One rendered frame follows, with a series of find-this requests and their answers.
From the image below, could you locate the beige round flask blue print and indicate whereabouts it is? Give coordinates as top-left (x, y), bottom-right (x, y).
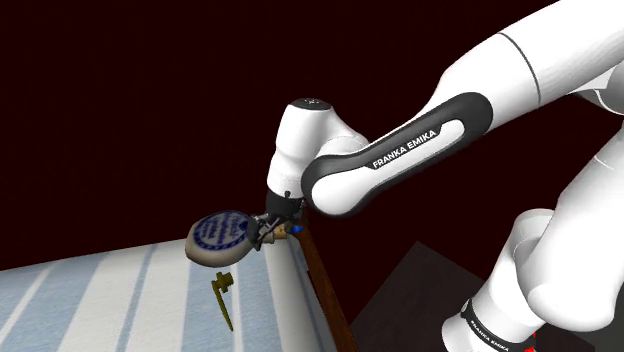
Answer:
top-left (184, 209), bottom-right (305, 268)

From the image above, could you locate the brass corkscrew tool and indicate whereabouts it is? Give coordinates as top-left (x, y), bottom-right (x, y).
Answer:
top-left (210, 271), bottom-right (235, 333)

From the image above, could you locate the dark robot stand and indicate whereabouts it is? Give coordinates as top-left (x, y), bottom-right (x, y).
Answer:
top-left (349, 240), bottom-right (624, 352)

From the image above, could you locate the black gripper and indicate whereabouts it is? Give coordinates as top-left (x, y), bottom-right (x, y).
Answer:
top-left (246, 189), bottom-right (307, 253)

